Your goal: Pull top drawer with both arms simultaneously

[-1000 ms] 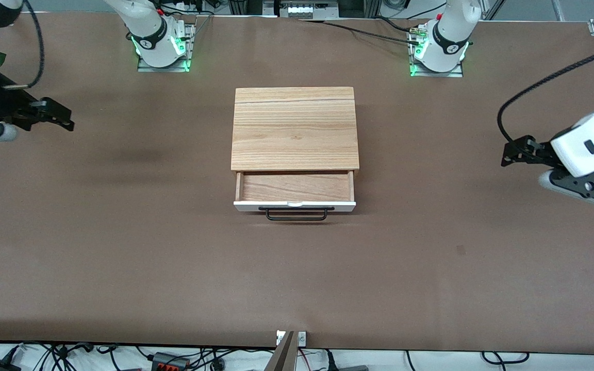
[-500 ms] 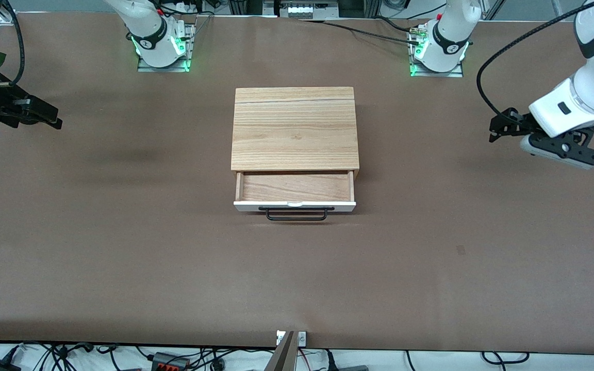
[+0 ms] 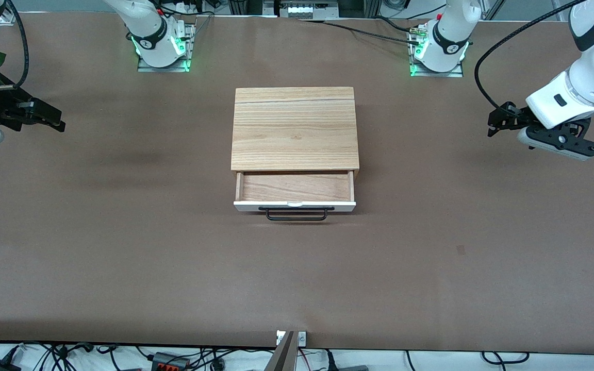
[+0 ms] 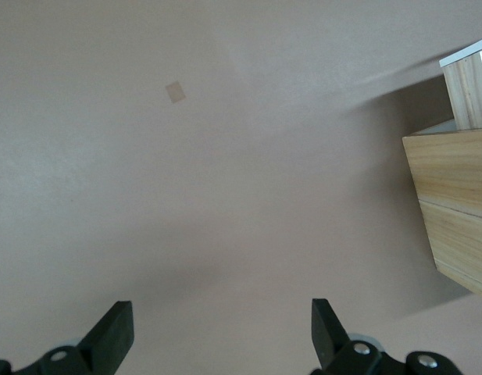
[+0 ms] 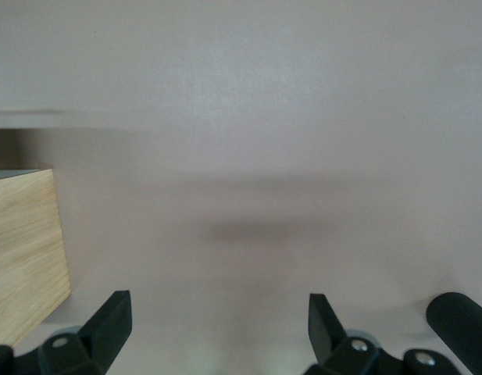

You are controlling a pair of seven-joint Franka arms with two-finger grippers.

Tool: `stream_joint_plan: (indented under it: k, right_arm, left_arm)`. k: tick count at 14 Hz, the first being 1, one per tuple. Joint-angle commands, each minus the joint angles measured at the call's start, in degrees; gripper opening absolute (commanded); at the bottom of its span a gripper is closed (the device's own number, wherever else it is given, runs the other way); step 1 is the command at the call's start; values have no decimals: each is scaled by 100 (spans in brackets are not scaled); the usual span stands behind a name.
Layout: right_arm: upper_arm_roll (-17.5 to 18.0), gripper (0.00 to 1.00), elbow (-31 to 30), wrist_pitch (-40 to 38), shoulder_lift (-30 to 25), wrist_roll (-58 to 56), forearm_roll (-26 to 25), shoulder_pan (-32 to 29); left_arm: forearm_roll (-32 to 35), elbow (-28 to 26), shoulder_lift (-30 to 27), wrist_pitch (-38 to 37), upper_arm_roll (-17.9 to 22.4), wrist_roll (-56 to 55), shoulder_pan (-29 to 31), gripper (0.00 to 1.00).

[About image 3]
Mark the white-fronted wooden drawer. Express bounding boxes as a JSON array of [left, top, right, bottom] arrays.
[[233, 170, 357, 213]]

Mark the black metal drawer handle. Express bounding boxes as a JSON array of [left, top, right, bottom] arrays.
[[258, 206, 335, 222]]

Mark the light wooden drawer cabinet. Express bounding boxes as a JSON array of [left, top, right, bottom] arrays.
[[230, 87, 361, 182]]

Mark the white power strip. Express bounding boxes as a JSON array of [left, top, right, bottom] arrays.
[[279, 2, 319, 19]]

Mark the grey box with orange connectors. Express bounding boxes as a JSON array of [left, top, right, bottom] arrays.
[[150, 352, 190, 371]]

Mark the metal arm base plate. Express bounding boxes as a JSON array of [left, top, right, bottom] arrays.
[[409, 23, 465, 78], [137, 23, 195, 73]]

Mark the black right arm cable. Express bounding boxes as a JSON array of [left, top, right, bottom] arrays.
[[4, 0, 30, 89]]

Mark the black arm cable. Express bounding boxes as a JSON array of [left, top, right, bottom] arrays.
[[474, 0, 589, 111], [4, 0, 30, 89]]

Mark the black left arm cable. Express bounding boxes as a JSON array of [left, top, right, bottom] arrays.
[[474, 0, 589, 111]]

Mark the short black table cable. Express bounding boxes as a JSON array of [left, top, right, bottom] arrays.
[[373, 17, 417, 33]]

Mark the long black table cable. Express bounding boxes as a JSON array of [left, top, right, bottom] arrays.
[[300, 19, 422, 46]]

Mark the looped black floor cable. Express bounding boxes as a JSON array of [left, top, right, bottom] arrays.
[[482, 351, 530, 365]]

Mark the metal table edge bracket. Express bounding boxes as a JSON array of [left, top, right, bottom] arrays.
[[276, 330, 307, 347]]

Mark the grey wedge-shaped camera mount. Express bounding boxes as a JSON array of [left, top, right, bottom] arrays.
[[263, 331, 298, 371]]

